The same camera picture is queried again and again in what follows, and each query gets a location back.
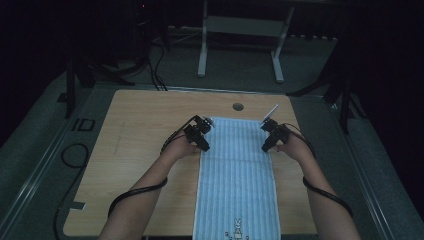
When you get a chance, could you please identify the person's right hand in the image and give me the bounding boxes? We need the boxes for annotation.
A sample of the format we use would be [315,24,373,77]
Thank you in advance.
[274,130,307,163]

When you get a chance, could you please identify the dark equipment rack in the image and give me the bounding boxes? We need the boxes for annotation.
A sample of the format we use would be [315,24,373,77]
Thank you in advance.
[109,0,172,69]

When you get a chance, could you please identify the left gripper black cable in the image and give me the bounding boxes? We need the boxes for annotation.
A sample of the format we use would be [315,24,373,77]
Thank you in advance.
[52,114,201,240]

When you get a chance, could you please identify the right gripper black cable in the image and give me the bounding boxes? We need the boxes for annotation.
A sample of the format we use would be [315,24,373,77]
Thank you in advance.
[282,122,355,218]

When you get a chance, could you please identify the white metal table frame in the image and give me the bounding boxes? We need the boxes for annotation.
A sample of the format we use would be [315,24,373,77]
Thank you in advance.
[196,0,296,84]

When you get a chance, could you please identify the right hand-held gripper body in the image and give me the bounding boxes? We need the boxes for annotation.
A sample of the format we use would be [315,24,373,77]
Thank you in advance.
[259,103,292,145]

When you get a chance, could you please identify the blue striped towel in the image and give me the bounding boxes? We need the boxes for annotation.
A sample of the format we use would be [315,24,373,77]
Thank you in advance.
[192,116,282,240]

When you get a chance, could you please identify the metal floor rail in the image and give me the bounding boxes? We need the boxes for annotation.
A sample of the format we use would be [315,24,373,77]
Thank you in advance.
[324,99,398,240]
[0,96,88,234]

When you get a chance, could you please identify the black floor cables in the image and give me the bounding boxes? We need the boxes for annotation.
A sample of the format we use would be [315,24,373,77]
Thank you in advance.
[145,44,169,92]

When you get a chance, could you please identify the person's left hand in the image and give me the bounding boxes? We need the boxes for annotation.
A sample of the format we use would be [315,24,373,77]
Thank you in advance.
[167,130,202,162]

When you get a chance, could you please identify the black metal stand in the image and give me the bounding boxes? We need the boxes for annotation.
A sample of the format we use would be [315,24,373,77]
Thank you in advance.
[56,58,136,120]
[285,64,369,135]

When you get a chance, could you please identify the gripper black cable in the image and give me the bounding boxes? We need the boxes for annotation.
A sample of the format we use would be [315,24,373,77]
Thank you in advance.
[52,114,201,240]
[282,122,355,218]

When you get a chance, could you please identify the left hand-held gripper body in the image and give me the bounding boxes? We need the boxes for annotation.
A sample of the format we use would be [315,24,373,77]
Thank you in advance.
[182,114,216,144]

